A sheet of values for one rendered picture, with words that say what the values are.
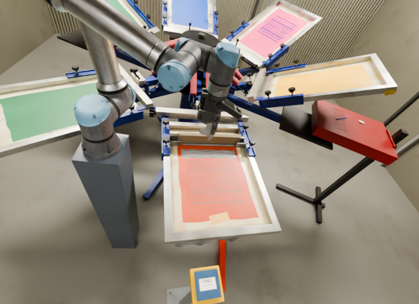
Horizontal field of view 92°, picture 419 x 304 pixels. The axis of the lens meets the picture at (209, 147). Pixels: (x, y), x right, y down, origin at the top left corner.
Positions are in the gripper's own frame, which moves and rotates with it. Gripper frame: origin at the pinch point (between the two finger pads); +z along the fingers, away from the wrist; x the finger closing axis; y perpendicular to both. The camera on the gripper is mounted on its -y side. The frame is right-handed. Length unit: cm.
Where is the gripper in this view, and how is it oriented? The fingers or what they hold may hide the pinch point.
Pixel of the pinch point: (210, 134)
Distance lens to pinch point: 84.1
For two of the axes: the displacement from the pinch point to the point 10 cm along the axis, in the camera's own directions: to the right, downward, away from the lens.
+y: -9.8, -1.2, -1.7
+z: -2.1, 6.6, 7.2
